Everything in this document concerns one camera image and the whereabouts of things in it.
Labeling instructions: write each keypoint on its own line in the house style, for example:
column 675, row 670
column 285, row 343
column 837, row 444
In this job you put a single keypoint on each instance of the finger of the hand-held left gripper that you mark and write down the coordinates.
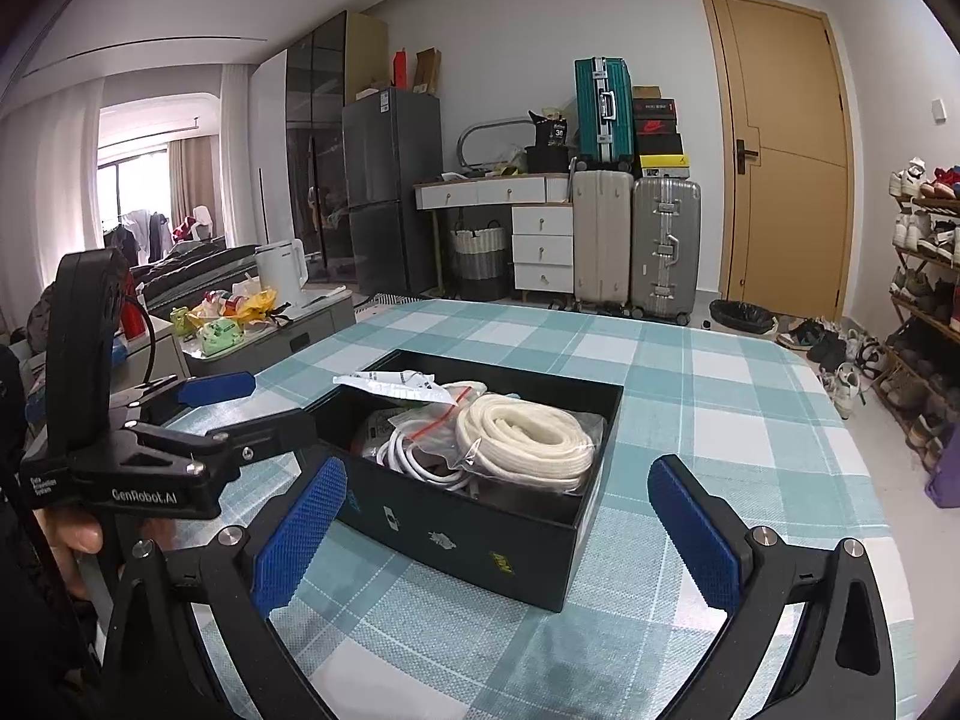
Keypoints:
column 217, row 388
column 270, row 427

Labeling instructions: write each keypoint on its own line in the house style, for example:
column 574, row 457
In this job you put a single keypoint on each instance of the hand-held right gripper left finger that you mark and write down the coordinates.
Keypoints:
column 300, row 540

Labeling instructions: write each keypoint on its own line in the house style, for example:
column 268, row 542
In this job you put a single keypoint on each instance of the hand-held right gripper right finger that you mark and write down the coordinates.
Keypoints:
column 694, row 540

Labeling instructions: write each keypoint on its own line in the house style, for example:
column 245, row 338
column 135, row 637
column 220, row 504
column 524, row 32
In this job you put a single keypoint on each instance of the white printed packet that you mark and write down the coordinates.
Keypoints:
column 397, row 388

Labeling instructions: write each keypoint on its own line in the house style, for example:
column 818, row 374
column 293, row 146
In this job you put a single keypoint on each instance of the clear zip bag red strip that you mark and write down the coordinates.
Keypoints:
column 431, row 427

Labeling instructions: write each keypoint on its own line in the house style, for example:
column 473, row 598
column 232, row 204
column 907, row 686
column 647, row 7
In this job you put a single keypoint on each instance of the black cardboard box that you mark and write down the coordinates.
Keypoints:
column 465, row 547

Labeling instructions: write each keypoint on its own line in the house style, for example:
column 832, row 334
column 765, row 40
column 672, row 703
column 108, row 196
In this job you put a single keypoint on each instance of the person's left hand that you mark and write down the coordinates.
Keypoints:
column 71, row 540

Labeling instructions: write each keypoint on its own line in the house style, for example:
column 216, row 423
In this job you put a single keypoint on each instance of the yellow plastic bag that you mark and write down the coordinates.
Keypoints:
column 259, row 304

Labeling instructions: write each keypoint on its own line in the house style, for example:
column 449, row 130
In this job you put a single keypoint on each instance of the grey side cabinet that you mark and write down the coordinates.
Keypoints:
column 300, row 330

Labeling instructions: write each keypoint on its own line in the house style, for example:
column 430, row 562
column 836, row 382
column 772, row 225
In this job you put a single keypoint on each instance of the teal checked tablecloth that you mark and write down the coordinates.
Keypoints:
column 712, row 427

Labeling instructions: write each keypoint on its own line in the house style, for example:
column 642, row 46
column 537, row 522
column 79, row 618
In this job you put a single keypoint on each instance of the white electric kettle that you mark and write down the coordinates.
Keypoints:
column 281, row 270

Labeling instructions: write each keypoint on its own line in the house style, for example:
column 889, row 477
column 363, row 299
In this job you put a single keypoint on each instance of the brown curtain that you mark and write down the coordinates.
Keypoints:
column 191, row 187

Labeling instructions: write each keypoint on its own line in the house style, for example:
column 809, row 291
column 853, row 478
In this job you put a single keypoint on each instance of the shoes on floor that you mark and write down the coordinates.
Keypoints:
column 832, row 360

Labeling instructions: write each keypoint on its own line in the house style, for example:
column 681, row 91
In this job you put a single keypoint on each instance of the black trash bin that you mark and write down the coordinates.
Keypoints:
column 742, row 315

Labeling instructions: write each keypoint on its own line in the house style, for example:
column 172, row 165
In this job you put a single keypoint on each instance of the dark glass wardrobe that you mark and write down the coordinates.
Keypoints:
column 315, row 150

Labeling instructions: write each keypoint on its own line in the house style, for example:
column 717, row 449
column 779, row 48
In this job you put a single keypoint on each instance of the purple bag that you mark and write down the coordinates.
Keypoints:
column 946, row 472

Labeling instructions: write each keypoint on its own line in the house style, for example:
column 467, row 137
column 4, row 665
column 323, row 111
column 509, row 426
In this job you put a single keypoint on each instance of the white grey laundry basket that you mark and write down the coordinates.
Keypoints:
column 480, row 262

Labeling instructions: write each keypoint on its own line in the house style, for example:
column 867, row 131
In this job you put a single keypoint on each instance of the dark grey fridge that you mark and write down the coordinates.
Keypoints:
column 394, row 187

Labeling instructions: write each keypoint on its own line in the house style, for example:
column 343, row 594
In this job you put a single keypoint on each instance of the silver suitcase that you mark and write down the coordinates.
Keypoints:
column 666, row 247

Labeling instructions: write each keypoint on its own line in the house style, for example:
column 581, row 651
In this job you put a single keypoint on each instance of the beige suitcase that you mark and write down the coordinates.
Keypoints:
column 604, row 240

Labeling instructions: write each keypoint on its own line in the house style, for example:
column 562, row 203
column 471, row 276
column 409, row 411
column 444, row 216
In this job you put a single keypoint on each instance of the white desk with drawers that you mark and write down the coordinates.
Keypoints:
column 540, row 240

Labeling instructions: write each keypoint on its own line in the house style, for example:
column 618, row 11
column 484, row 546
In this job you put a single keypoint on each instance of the shoe rack with shoes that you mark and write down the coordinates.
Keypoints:
column 922, row 300

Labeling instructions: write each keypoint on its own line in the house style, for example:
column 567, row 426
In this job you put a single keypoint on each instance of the oval desk mirror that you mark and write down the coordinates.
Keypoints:
column 487, row 139

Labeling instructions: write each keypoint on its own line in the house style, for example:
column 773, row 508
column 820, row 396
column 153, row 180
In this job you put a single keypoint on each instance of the tan wooden door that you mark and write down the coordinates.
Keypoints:
column 787, row 165

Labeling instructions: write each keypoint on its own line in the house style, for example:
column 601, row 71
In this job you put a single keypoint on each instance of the black bag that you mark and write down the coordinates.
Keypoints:
column 547, row 150

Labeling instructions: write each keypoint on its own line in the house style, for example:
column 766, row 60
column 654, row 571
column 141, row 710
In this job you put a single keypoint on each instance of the stack of shoe boxes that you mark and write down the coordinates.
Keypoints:
column 660, row 135

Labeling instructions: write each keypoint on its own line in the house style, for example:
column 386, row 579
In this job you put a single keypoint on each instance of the teal suitcase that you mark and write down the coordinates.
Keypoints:
column 600, row 112

